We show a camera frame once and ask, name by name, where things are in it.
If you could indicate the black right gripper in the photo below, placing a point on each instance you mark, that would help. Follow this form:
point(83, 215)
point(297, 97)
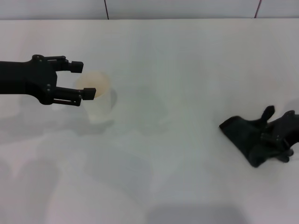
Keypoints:
point(288, 128)

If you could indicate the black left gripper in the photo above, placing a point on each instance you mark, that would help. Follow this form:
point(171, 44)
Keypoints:
point(25, 78)

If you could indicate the white paper cup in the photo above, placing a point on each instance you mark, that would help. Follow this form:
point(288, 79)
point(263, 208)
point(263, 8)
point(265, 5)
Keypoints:
point(95, 102)

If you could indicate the dark blue rag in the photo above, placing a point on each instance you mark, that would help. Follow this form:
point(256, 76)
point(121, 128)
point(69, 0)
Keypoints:
point(243, 135)

